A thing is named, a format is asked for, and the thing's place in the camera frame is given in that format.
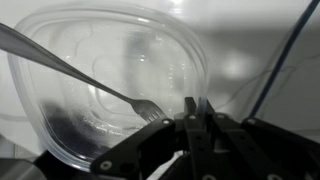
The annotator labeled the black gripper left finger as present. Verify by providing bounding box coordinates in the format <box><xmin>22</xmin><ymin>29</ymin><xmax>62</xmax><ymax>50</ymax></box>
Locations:
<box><xmin>89</xmin><ymin>96</ymin><xmax>214</xmax><ymax>180</ymax></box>

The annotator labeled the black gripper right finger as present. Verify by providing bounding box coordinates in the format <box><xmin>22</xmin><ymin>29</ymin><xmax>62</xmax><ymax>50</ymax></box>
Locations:
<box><xmin>199</xmin><ymin>98</ymin><xmax>320</xmax><ymax>180</ymax></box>

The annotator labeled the clear plastic lunchbox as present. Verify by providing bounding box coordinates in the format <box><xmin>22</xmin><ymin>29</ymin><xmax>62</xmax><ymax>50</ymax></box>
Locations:
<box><xmin>7</xmin><ymin>3</ymin><xmax>210</xmax><ymax>173</ymax></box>

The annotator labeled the silver metal fork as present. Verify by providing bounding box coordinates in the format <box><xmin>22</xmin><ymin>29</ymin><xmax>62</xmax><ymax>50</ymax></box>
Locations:
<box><xmin>0</xmin><ymin>22</ymin><xmax>167</xmax><ymax>124</ymax></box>

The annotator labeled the blue cable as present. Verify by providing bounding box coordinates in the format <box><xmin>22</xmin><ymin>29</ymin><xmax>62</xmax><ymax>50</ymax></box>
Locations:
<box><xmin>249</xmin><ymin>0</ymin><xmax>320</xmax><ymax>118</ymax></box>

